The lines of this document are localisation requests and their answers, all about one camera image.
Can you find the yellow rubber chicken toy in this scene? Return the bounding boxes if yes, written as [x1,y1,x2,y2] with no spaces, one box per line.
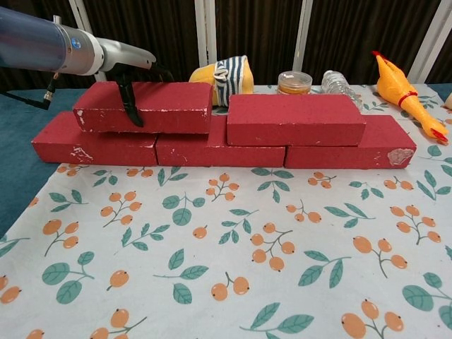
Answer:
[371,50,449,144]

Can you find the clear plastic water bottle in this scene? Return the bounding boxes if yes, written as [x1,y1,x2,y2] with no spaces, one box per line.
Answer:
[321,70,364,113]

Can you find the white partition frame post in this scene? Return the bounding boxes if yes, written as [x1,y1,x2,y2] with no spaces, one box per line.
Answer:
[292,0,314,73]
[411,0,446,85]
[69,0,109,88]

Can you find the white double partition post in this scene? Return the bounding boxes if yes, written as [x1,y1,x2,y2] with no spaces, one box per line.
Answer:
[194,0,218,68]

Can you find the red brick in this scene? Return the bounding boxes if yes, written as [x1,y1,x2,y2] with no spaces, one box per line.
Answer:
[72,81,214,135]
[283,114,417,170]
[30,111,159,167]
[225,93,367,148]
[155,114,287,167]

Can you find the teal felt table cover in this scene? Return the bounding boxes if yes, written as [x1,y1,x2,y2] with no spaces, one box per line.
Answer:
[0,83,452,238]

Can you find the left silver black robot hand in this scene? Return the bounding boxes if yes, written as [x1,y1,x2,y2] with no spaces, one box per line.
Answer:
[95,37,174,128]

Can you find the yellow plush toy striped cloth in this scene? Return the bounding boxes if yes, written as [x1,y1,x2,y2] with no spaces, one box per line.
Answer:
[188,55,254,107]

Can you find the clear jar orange contents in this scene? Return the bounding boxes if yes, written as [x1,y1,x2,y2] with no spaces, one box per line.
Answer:
[276,71,314,95]

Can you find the floral orange berry tablecloth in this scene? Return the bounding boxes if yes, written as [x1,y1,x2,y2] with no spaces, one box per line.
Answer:
[0,84,452,339]

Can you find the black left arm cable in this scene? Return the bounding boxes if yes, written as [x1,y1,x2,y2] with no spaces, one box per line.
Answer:
[0,72,59,110]

